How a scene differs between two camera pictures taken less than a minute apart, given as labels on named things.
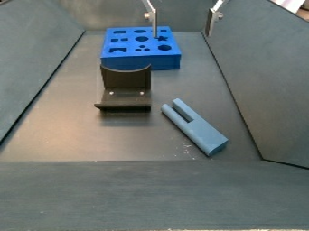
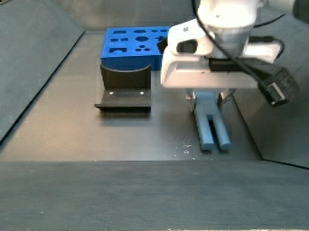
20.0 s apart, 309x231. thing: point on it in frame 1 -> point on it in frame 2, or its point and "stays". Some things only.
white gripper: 213,16 -> 189,71
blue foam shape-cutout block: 137,46 stays
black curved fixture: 128,91 stays
